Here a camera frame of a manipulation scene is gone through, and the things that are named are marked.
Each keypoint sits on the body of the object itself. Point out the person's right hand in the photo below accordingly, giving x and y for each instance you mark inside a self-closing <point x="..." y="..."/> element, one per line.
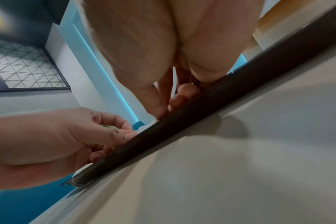
<point x="145" y="39"/>

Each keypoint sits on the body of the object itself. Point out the person's left hand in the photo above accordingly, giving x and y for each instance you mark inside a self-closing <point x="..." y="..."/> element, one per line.
<point x="43" y="146"/>

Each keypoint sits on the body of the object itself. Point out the small green object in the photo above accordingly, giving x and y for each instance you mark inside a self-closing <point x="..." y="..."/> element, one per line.
<point x="106" y="126"/>

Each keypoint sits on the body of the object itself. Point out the dark long bar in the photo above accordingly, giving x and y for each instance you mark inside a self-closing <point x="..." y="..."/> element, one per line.
<point x="201" y="102"/>

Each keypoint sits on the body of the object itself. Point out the cyan light strip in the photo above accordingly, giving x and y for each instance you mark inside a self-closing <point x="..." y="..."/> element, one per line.
<point x="101" y="72"/>

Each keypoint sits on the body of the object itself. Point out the window with triangle grille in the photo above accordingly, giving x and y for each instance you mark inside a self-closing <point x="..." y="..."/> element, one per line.
<point x="26" y="67"/>

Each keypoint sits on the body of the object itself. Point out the wooden shelf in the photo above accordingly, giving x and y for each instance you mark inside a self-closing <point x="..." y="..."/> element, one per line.
<point x="273" y="24"/>

